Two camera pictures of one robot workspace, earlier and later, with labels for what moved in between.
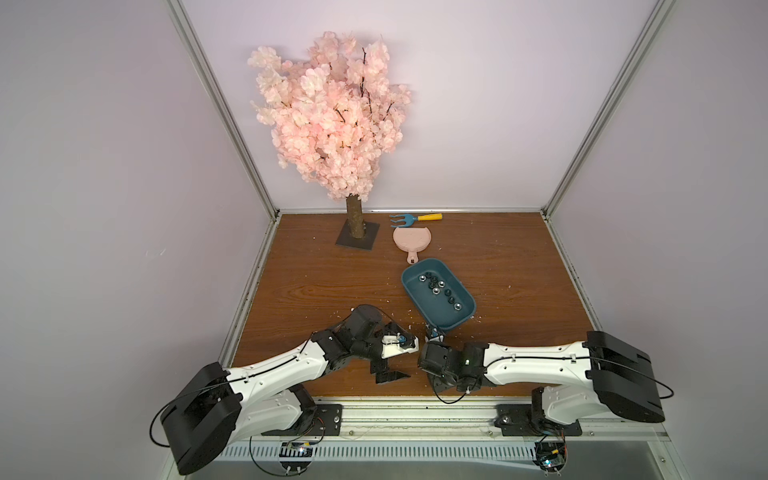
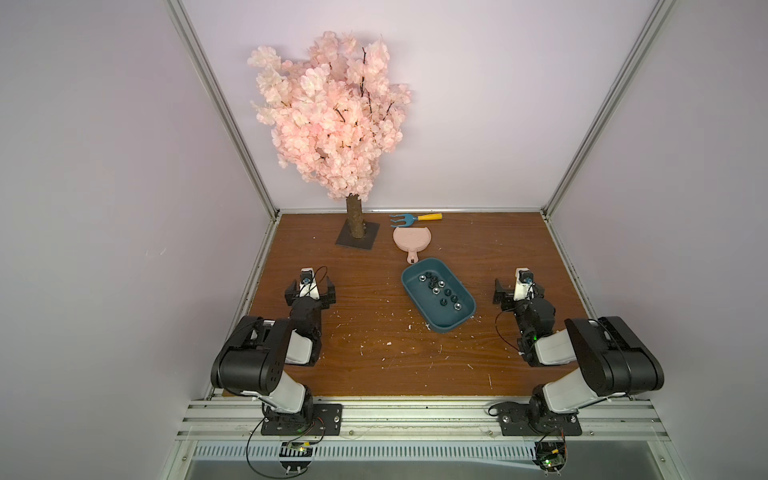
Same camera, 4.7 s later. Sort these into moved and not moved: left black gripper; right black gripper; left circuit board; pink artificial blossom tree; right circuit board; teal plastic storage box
Moved: left black gripper; right black gripper
Not moved: left circuit board; pink artificial blossom tree; teal plastic storage box; right circuit board
